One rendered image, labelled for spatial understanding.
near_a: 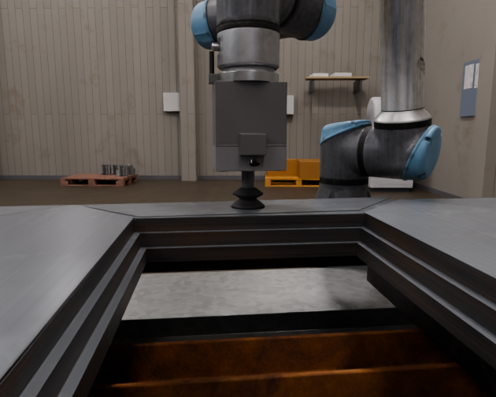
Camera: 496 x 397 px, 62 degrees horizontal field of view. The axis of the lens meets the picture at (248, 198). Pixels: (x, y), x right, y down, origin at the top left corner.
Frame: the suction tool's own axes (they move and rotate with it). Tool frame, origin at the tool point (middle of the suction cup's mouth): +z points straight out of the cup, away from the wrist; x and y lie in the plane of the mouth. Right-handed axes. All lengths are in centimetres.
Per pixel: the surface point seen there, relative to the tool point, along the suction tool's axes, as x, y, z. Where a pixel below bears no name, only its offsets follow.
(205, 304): 12.3, -5.3, 18.3
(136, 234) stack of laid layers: -6.2, -13.1, 1.7
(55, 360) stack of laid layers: -31.2, -13.9, 1.7
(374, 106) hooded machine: 584, 287, -49
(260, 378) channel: -15.6, -1.0, 13.9
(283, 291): 16.1, 8.5, 18.3
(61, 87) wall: 827, -257, -97
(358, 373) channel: -16.0, 8.7, 14.0
